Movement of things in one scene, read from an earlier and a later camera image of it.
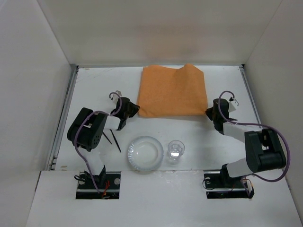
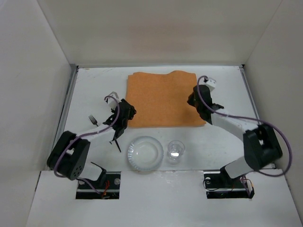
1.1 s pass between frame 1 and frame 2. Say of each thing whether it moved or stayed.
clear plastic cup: stayed
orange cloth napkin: moved
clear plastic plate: stayed
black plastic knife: stayed
